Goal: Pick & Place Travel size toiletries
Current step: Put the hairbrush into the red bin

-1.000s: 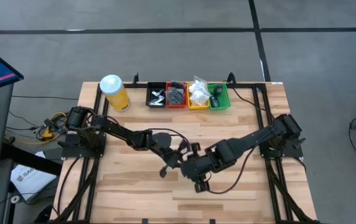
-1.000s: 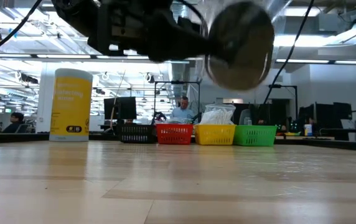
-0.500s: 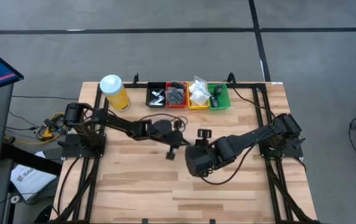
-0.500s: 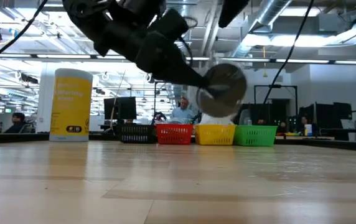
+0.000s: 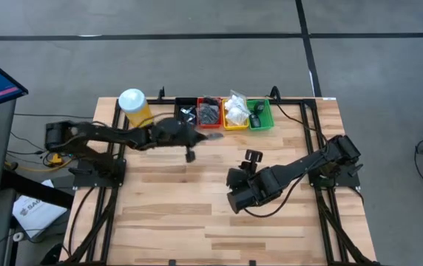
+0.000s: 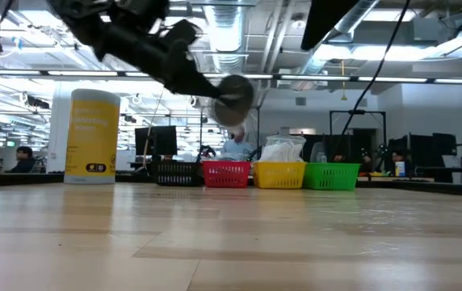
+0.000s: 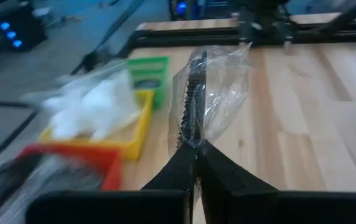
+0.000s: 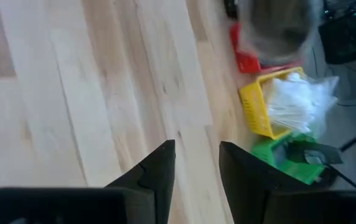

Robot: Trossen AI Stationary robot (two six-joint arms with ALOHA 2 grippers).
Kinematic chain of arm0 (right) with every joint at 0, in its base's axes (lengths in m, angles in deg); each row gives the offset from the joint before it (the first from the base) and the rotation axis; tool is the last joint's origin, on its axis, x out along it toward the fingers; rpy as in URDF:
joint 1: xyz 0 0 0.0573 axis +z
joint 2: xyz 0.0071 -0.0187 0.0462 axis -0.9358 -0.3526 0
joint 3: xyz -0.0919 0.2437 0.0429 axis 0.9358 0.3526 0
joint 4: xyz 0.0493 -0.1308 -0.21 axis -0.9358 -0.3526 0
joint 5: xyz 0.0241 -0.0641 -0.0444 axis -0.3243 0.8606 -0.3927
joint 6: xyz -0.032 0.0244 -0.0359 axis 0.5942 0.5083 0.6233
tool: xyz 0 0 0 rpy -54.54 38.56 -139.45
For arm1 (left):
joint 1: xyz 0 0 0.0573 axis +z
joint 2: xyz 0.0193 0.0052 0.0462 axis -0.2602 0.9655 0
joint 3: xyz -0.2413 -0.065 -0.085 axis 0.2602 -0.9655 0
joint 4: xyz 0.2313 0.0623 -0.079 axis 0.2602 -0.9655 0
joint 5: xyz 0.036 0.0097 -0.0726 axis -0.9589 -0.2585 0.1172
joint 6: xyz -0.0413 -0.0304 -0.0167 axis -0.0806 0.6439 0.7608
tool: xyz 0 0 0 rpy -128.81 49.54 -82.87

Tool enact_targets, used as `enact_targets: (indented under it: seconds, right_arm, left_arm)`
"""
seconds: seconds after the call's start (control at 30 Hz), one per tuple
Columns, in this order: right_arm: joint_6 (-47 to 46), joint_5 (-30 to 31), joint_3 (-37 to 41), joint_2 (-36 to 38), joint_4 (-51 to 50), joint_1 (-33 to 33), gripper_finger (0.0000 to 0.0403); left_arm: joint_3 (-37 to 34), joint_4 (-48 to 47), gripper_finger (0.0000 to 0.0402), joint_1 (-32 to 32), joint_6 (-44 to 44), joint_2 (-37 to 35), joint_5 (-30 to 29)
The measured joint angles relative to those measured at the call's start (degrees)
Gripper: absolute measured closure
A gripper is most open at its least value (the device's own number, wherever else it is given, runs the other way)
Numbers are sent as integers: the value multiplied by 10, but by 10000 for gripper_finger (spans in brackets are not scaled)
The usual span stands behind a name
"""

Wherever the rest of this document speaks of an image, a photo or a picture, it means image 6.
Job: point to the bagged black round disc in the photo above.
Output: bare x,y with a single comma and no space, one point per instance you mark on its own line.
235,101
235,157

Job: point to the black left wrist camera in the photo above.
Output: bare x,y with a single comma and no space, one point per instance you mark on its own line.
186,32

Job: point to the black metal stand frame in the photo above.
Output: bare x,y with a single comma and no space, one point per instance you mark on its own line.
376,112
258,133

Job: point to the black computer monitor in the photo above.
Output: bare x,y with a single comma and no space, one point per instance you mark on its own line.
158,140

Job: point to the green plastic basket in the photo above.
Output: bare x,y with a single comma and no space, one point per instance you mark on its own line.
331,176

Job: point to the silver slanted air duct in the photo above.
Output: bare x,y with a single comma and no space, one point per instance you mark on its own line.
364,10

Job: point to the person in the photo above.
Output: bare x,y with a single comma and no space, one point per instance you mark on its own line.
398,157
24,161
340,157
237,147

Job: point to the long ceiling light strip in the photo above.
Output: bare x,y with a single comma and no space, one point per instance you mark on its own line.
316,77

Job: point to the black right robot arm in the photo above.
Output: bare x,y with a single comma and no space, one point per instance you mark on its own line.
324,20

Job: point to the yellow plastic basket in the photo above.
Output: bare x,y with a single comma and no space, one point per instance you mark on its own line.
279,175

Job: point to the red plastic basket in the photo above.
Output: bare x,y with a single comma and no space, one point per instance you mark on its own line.
227,174

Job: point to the black monitor row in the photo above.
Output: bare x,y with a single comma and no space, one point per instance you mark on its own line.
425,151

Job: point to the grey office chair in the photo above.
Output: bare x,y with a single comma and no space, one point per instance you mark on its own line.
316,151

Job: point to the silver round air duct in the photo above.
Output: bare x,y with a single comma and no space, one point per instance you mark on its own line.
227,24

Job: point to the yellow wipes canister white lid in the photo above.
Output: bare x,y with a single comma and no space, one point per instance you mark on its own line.
91,137

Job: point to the black plastic basket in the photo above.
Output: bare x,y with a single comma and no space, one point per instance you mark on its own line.
178,174

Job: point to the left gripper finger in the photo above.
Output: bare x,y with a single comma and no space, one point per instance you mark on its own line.
196,87

